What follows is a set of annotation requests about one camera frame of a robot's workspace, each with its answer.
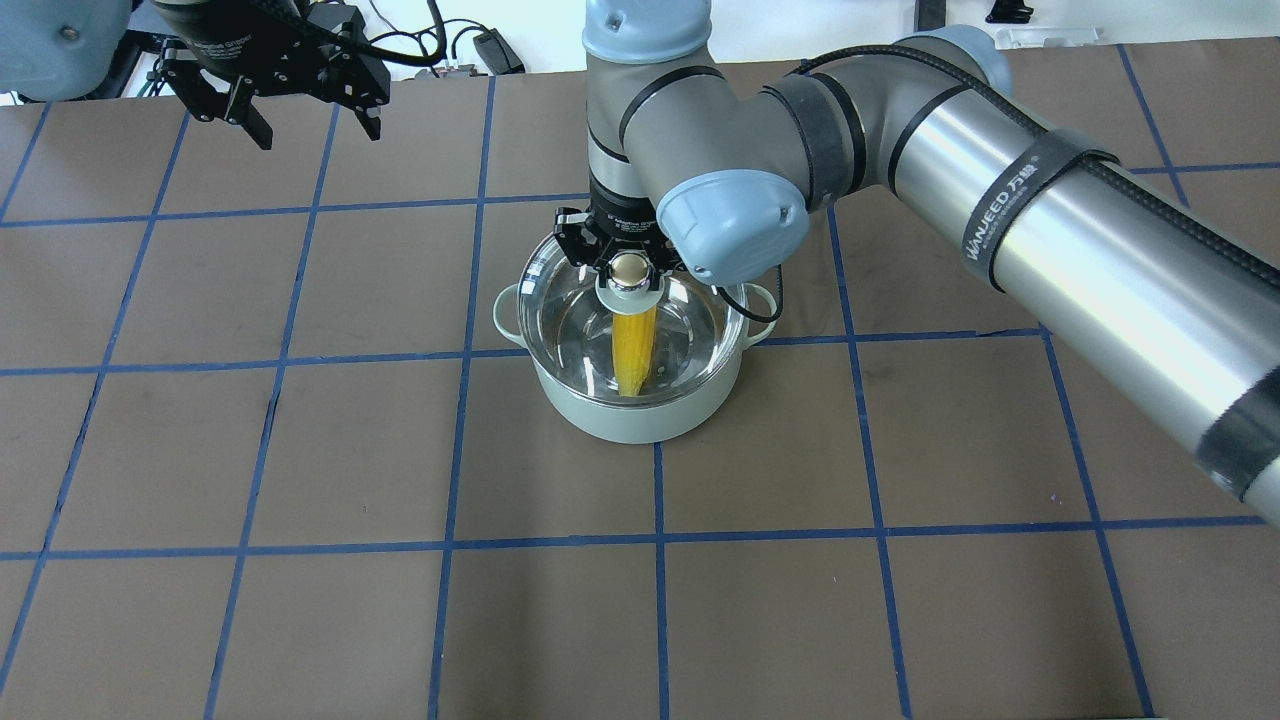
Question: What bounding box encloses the pale green cooking pot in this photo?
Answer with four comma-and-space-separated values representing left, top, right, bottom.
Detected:
492, 236, 782, 445

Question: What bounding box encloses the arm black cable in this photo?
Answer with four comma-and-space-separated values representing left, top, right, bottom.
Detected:
360, 0, 526, 77
716, 265, 785, 323

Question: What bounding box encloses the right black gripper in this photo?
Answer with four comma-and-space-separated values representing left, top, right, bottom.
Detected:
552, 179, 686, 291

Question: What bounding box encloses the yellow corn cob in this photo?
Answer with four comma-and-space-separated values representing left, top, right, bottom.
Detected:
612, 306, 658, 397

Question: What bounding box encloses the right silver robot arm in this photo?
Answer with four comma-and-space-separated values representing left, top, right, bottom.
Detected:
581, 1, 1279, 523

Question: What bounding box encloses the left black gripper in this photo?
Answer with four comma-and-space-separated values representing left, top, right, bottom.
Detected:
151, 1, 390, 151

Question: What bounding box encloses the glass pot lid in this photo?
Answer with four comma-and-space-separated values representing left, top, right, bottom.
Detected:
502, 238, 749, 407

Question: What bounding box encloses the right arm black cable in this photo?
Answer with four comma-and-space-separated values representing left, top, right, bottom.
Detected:
716, 265, 785, 323

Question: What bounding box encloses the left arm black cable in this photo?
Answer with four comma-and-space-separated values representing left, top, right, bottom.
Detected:
360, 0, 526, 77

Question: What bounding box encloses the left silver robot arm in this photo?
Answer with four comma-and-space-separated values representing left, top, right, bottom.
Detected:
1, 1, 390, 150

